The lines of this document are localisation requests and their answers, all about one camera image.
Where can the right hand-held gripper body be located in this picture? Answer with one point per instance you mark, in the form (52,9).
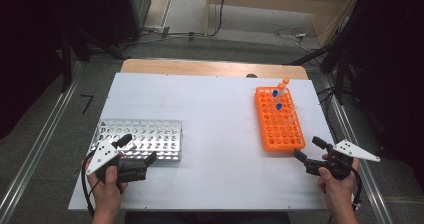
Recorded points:
(350,149)

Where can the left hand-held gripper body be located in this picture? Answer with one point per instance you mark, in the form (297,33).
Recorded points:
(101,157)

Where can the metal test tube rack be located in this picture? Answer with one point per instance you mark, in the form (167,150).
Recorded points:
(150,137)

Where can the orange test tube rack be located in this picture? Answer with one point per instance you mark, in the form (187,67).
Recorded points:
(280,130)

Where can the blue-capped test tube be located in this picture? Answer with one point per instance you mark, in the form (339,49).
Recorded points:
(275,93)
(279,106)

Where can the person's left hand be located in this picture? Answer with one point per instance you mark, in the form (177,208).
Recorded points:
(106,194)

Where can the person's right hand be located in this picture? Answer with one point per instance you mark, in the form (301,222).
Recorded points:
(338,194)

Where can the black metal stand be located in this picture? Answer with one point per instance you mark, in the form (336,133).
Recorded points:
(66,60)
(338,74)

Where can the white board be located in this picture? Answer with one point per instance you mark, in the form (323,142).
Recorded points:
(213,117)

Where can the person's dark clothing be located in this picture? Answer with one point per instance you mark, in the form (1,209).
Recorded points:
(206,218)

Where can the dark curtain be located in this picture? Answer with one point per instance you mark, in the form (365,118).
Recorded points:
(393,67)
(26,50)

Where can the grey power strip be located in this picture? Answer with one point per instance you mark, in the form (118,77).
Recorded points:
(156,30)

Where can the black cabinet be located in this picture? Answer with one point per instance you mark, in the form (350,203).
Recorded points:
(123,10)

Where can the aluminium floor rail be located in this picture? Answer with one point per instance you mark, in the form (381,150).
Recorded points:
(40,140)
(360,157)

